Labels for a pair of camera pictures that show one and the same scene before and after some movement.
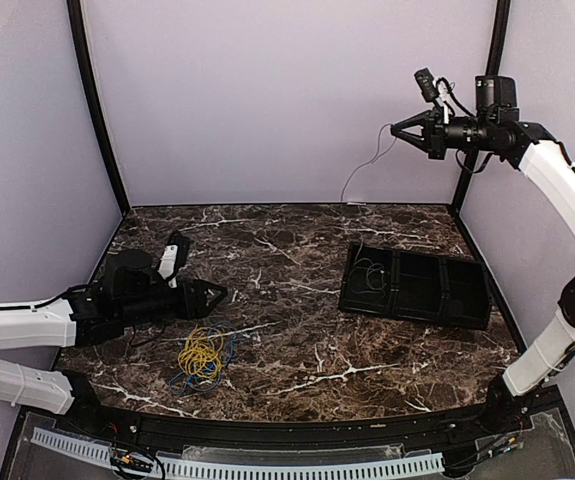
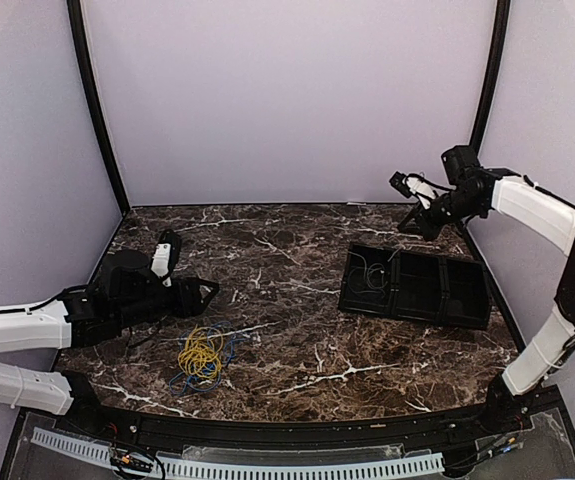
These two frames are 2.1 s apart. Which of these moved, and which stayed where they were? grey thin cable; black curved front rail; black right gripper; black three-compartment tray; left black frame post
Moved: grey thin cable; black right gripper
Stayed: black three-compartment tray; left black frame post; black curved front rail
